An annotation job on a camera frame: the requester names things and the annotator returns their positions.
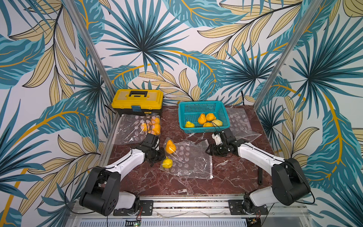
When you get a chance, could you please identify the orange pear from bag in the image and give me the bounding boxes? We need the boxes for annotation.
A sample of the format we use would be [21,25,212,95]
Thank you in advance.
[198,113,207,125]

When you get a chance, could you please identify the yellow fruit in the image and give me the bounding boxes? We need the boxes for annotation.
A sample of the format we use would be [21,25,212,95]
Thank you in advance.
[203,122,213,127]

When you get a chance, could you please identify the dotted zip-top bag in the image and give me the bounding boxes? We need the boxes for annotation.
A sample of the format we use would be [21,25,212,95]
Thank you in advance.
[159,138,213,180]
[112,114,161,145]

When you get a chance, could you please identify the yellow pear long neck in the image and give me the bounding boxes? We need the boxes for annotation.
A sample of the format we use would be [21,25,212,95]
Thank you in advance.
[162,159,173,169]

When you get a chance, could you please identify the clear zip-top bag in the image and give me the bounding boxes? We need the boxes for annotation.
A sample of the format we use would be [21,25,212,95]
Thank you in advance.
[226,108,261,142]

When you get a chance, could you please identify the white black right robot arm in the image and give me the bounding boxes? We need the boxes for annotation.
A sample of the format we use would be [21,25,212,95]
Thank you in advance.
[206,129,311,215]

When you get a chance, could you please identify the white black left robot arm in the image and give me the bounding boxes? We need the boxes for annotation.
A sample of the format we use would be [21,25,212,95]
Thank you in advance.
[79,133,166,216]

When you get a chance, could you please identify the orange fruits in left bag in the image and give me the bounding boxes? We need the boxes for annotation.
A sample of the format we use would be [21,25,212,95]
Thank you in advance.
[141,116,161,136]

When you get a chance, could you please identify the teal plastic basket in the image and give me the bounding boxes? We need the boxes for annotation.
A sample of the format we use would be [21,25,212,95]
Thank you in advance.
[178,101,230,133]

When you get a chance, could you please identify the yellow black toolbox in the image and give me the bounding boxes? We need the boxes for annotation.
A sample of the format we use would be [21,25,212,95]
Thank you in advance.
[111,89,164,116]

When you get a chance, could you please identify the red black pipe wrench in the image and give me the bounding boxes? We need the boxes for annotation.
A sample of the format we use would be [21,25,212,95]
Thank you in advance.
[258,167,263,185]

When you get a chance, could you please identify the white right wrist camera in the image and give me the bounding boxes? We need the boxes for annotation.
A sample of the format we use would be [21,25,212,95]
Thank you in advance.
[212,133,223,145]

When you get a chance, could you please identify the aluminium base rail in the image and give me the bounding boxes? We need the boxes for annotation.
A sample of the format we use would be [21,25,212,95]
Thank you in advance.
[66,194,314,227]

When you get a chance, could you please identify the left aluminium frame post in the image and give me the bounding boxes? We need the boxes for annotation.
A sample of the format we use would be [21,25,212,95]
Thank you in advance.
[63,0,115,96]

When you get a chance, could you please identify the aluminium frame post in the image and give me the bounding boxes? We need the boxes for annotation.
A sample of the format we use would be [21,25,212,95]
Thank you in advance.
[253,0,322,110]
[63,0,115,96]

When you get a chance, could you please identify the right aluminium frame post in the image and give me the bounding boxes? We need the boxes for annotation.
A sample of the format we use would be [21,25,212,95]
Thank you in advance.
[253,0,322,110]

